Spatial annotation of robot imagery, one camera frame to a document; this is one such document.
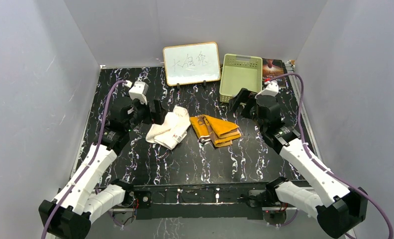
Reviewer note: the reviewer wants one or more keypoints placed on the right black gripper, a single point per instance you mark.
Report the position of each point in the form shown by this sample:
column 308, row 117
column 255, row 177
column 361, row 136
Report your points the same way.
column 241, row 98

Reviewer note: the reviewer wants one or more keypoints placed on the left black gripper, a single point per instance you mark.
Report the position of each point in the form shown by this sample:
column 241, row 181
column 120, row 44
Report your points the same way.
column 159, row 112

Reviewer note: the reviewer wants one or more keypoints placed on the white towel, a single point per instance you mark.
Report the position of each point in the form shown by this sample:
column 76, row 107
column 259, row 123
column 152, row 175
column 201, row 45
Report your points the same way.
column 172, row 131

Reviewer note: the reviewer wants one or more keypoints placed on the green plastic basket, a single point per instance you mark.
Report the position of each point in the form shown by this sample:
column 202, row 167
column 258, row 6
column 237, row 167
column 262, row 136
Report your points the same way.
column 239, row 71

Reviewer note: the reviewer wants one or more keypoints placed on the orange towel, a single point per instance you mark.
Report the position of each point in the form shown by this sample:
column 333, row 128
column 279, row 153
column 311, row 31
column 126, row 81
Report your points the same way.
column 219, row 132

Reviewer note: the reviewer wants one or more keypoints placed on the wood framed whiteboard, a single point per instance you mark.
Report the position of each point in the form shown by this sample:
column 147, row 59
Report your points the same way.
column 191, row 64

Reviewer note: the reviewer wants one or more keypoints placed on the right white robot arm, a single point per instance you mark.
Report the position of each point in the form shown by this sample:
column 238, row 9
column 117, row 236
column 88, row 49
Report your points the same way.
column 336, row 207

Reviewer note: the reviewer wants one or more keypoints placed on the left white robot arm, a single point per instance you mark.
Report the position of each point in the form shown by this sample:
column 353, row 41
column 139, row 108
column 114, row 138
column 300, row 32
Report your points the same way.
column 74, row 209

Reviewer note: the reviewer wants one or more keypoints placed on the dark book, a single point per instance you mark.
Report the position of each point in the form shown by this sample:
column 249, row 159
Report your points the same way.
column 272, row 68

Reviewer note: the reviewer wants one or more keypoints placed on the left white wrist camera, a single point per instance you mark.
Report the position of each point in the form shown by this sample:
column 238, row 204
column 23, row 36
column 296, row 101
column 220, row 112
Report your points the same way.
column 138, row 91

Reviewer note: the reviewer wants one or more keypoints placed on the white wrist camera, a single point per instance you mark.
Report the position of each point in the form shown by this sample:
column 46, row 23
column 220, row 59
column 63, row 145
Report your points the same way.
column 138, row 91
column 271, row 89

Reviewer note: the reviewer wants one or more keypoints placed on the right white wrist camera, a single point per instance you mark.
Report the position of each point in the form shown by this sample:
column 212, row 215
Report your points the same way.
column 271, row 89

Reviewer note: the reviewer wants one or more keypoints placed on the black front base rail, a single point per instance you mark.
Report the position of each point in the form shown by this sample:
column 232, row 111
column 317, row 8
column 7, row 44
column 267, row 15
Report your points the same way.
column 226, row 200

